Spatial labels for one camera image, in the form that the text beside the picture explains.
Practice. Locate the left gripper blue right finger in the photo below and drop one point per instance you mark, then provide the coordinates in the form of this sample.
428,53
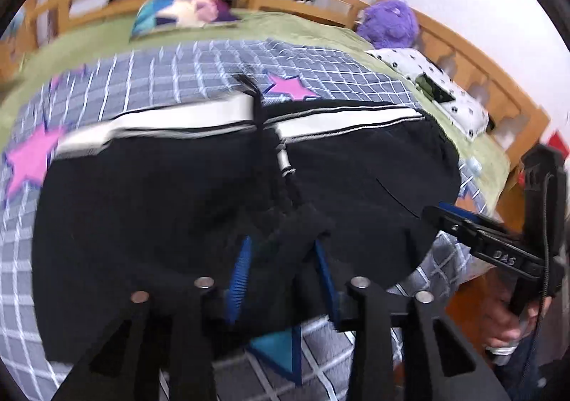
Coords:
330,293

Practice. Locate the purple plush toy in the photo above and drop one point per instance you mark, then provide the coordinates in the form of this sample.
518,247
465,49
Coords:
389,24

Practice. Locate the person right hand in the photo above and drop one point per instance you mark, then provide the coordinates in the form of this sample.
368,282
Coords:
498,326

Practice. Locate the wooden bed frame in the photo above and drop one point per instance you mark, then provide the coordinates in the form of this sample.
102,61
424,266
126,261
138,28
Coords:
506,98

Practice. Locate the colourful geometric pillow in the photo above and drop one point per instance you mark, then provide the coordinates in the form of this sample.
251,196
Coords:
166,15

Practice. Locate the white dotted pillow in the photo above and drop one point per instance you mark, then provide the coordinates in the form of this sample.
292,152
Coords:
465,113

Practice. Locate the green bed sheet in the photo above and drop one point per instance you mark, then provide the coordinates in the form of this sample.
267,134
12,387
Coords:
311,31

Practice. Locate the black pants with white stripe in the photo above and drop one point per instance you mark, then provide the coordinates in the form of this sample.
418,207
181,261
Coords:
154,199

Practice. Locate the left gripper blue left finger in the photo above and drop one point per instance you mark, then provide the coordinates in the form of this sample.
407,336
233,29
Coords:
238,283

